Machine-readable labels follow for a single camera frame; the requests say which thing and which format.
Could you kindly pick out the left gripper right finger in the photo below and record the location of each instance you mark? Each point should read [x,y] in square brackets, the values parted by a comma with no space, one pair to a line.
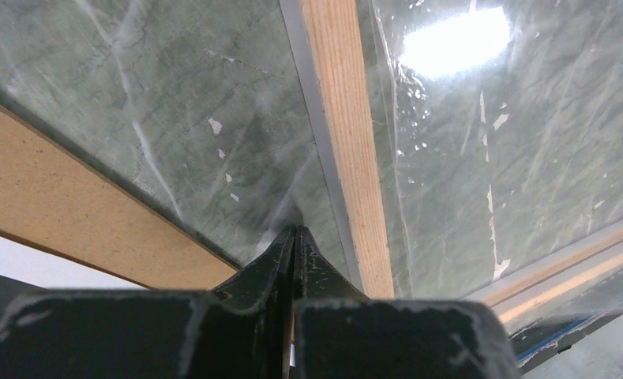
[340,333]

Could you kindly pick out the wooden picture frame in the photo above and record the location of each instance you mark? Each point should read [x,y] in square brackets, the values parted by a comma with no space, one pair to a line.
[325,41]

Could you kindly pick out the brown backing board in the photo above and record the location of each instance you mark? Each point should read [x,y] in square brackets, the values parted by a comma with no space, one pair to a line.
[52,200]

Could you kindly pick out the glossy photo print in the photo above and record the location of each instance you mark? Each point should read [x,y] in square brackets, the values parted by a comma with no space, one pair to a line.
[22,266]

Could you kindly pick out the clear acrylic sheet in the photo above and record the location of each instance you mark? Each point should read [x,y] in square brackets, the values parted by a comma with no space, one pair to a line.
[499,133]

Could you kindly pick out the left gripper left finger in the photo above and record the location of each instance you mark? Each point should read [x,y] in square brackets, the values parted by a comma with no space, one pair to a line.
[240,329]

